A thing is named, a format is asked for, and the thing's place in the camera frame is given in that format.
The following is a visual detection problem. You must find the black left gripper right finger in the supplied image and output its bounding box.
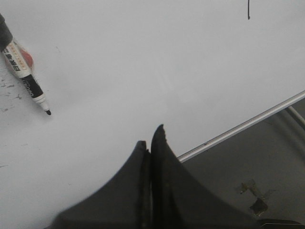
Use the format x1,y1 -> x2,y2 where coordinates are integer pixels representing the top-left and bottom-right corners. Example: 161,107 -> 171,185
151,125 -> 259,229

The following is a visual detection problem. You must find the finger of the black right gripper sleeve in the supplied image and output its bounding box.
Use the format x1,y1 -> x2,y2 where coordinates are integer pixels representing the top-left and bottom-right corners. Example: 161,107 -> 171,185
0,14 -> 13,52

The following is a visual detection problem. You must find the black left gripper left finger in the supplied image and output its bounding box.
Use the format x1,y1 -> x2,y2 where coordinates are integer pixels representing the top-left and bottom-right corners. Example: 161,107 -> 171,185
51,141 -> 151,229

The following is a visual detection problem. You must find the black and white marker pen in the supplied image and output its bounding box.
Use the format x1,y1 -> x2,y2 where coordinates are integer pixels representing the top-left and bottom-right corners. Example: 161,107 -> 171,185
2,40 -> 51,115

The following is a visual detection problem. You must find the grey metal stand tube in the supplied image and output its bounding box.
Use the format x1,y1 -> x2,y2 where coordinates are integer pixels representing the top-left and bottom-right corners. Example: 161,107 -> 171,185
285,106 -> 305,126

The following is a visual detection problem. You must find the red and white taped pad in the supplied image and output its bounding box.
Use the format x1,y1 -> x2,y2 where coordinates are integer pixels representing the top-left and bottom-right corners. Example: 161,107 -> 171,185
14,41 -> 34,71

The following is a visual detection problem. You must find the white whiteboard with metal frame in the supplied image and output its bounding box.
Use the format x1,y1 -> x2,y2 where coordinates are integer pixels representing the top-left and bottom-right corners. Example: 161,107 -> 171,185
0,0 -> 305,229

